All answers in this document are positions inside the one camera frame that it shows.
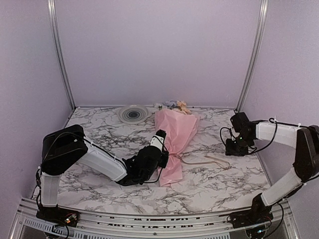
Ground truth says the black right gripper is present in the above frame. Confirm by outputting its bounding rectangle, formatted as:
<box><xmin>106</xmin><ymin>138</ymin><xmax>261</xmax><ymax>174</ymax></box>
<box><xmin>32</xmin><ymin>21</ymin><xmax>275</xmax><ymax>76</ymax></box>
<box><xmin>225</xmin><ymin>134</ymin><xmax>253</xmax><ymax>156</ymax></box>

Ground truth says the beige raffia ribbon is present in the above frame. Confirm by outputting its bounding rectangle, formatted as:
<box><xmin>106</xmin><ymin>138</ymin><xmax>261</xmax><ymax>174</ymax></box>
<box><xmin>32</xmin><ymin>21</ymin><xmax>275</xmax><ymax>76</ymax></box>
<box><xmin>169</xmin><ymin>153</ymin><xmax>230</xmax><ymax>168</ymax></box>

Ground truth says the pink wrapping paper sheet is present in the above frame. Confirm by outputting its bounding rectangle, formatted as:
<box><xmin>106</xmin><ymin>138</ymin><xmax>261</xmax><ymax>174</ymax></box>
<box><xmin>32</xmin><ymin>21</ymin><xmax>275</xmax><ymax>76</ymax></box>
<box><xmin>155</xmin><ymin>109</ymin><xmax>200</xmax><ymax>187</ymax></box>

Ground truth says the blue fake flower stem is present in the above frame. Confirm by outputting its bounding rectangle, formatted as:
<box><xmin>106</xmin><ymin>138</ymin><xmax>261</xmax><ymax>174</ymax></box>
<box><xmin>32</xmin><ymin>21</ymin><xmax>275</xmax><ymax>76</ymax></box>
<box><xmin>154</xmin><ymin>100</ymin><xmax>178</xmax><ymax>110</ymax></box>

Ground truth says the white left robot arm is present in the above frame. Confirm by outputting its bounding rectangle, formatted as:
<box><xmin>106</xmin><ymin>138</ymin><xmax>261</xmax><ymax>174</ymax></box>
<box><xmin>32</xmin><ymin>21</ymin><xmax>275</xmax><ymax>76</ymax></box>
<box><xmin>38</xmin><ymin>124</ymin><xmax>169</xmax><ymax>222</ymax></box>

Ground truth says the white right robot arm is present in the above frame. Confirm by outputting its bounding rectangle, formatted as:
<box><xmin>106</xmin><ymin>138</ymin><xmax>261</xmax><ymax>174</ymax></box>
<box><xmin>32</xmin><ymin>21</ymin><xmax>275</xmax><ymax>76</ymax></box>
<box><xmin>225</xmin><ymin>112</ymin><xmax>319</xmax><ymax>223</ymax></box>

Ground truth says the striped grey ceramic plate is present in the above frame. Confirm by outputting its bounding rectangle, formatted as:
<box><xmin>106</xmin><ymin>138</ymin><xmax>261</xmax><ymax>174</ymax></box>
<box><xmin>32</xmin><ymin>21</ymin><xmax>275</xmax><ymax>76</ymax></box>
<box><xmin>117</xmin><ymin>105</ymin><xmax>152</xmax><ymax>124</ymax></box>

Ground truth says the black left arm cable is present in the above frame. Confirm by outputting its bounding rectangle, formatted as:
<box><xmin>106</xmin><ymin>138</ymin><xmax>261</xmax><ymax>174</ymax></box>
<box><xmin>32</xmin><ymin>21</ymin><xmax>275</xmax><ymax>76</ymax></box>
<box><xmin>139</xmin><ymin>146</ymin><xmax>170</xmax><ymax>184</ymax></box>

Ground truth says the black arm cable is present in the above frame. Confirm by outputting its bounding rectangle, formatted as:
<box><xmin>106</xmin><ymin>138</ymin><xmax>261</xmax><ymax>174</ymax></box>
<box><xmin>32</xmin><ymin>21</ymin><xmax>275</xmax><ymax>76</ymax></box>
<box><xmin>139</xmin><ymin>146</ymin><xmax>170</xmax><ymax>184</ymax></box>
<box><xmin>219</xmin><ymin>119</ymin><xmax>312</xmax><ymax>155</ymax></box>

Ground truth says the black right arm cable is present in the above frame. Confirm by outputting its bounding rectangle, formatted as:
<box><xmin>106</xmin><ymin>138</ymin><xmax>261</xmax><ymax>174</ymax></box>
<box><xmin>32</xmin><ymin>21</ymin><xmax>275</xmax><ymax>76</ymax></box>
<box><xmin>219</xmin><ymin>119</ymin><xmax>312</xmax><ymax>155</ymax></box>

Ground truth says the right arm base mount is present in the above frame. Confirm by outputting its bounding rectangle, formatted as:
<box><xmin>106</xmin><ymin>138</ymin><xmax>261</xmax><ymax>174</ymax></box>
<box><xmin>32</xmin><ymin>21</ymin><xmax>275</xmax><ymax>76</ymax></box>
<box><xmin>227</xmin><ymin>193</ymin><xmax>274</xmax><ymax>229</ymax></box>

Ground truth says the right aluminium frame post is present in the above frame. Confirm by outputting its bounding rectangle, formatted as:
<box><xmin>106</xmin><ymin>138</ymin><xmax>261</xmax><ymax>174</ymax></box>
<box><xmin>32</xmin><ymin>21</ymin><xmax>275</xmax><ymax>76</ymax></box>
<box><xmin>235</xmin><ymin>0</ymin><xmax>269</xmax><ymax>112</ymax></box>

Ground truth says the aluminium frame post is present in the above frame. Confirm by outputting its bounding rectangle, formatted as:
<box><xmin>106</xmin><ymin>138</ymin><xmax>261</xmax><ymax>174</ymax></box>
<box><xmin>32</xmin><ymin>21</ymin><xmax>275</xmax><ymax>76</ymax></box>
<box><xmin>47</xmin><ymin>0</ymin><xmax>76</xmax><ymax>111</ymax></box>
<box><xmin>235</xmin><ymin>0</ymin><xmax>269</xmax><ymax>112</ymax></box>

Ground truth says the aluminium front rail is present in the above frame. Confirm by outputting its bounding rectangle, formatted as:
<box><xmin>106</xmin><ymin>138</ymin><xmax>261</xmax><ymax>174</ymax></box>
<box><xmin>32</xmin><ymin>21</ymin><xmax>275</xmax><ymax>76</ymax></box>
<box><xmin>8</xmin><ymin>198</ymin><xmax>300</xmax><ymax>239</ymax></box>

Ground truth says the left aluminium frame post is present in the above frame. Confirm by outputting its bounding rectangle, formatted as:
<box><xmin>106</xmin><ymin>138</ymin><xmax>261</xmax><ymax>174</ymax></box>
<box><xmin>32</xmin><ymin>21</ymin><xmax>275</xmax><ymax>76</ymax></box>
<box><xmin>47</xmin><ymin>0</ymin><xmax>76</xmax><ymax>111</ymax></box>

